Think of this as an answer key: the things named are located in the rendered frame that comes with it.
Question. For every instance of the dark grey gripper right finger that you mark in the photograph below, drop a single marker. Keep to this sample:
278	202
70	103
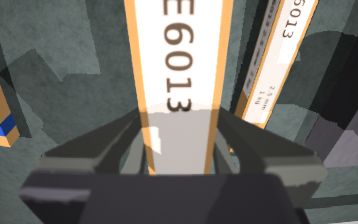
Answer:
261	151

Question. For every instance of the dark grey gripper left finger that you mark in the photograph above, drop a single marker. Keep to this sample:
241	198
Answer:
101	149

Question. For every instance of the low grey platform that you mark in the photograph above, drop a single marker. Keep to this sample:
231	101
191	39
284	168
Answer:
334	136

